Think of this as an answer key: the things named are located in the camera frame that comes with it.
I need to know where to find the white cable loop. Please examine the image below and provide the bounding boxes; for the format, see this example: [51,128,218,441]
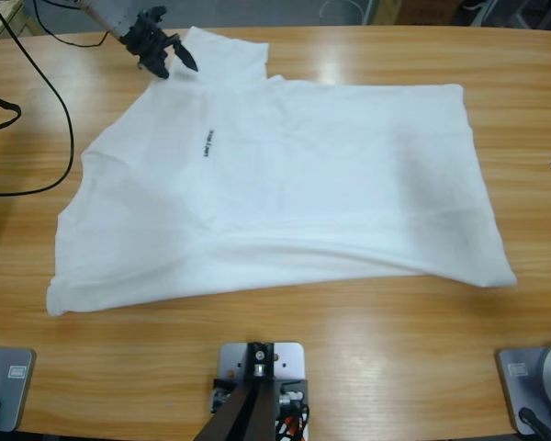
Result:
[320,0,366,22]

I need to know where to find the grey metal frame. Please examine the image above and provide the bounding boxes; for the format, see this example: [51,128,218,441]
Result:
[458,0,551,32]

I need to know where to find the red cable bundle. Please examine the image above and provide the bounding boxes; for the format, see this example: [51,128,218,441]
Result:
[275,406,311,441]

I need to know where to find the stacked cardboard boxes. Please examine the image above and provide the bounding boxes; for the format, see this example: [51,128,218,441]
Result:
[0,0,36,43]

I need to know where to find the brown cardboard box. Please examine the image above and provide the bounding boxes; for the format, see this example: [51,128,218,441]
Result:
[376,0,455,27]

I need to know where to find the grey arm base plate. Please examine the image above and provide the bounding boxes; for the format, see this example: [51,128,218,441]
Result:
[0,346,37,434]
[494,340,551,436]

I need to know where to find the thin black cable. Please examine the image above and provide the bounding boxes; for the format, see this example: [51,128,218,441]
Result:
[31,0,112,49]

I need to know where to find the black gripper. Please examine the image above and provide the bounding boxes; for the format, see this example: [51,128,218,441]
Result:
[118,17,199,80]

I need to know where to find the black flat strap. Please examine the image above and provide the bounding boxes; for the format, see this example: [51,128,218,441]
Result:
[0,84,23,134]

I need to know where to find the white mounting block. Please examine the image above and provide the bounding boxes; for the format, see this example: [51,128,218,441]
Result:
[217,340,309,441]

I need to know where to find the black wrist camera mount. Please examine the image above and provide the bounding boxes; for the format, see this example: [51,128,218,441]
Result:
[136,5,167,27]

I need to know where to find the white t-shirt with small print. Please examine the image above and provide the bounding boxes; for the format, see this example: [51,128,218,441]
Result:
[45,25,519,318]

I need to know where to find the long black arm cable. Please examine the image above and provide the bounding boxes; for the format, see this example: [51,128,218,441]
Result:
[0,0,77,198]

